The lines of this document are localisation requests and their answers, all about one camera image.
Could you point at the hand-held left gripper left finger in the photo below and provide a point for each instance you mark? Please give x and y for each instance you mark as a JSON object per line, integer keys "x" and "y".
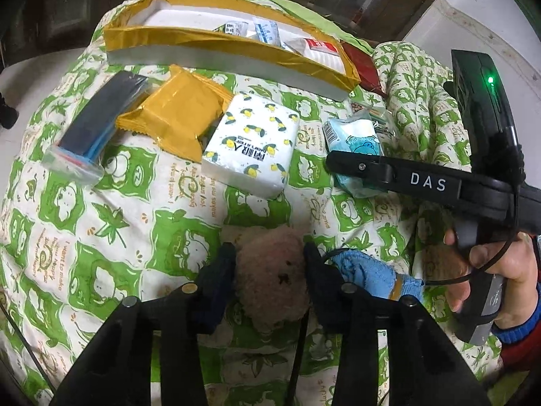
{"x": 215, "y": 292}

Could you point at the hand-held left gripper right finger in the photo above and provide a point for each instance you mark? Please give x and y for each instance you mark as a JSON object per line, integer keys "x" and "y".
{"x": 319, "y": 287}

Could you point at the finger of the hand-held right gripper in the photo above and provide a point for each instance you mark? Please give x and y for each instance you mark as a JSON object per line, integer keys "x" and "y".
{"x": 422, "y": 184}

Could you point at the pink plush toy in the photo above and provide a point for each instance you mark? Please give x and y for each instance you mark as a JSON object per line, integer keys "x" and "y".
{"x": 270, "y": 279}

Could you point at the blue knitted towel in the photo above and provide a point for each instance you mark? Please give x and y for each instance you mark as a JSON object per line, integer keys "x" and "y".
{"x": 372, "y": 275}

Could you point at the light blue tissue pack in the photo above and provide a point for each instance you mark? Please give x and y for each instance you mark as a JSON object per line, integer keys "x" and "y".
{"x": 355, "y": 135}

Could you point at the red and white wipes pack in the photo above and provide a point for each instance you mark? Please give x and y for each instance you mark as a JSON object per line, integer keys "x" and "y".
{"x": 317, "y": 53}

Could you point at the yellow foil packet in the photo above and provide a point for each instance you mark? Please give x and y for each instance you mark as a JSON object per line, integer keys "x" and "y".
{"x": 177, "y": 110}

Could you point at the gold-taped white foam box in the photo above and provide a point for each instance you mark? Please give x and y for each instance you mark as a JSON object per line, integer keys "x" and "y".
{"x": 211, "y": 50}

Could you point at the person's right forearm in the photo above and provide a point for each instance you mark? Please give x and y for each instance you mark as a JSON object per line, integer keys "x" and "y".
{"x": 524, "y": 351}

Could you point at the person's right hand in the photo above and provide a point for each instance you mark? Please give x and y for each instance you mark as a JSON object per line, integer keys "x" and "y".
{"x": 520, "y": 270}

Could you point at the clear bag of coloured sticks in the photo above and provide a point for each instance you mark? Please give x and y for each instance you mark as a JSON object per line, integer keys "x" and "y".
{"x": 374, "y": 116}

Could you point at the green printed blanket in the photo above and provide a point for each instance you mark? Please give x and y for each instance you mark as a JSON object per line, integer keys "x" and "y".
{"x": 139, "y": 203}

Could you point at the dark red packet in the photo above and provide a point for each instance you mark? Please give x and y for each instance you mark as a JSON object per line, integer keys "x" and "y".
{"x": 363, "y": 70}

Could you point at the lemon print tissue pack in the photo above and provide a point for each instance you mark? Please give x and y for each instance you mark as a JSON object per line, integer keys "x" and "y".
{"x": 253, "y": 139}

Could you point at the clear zip bag dark contents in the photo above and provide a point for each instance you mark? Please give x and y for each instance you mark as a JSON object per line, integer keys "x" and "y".
{"x": 97, "y": 114}

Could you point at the white and blue sachet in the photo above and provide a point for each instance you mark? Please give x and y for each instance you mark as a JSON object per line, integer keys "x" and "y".
{"x": 267, "y": 33}

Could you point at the green and white sachet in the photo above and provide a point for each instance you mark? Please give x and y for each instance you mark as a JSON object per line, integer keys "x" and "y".
{"x": 231, "y": 28}

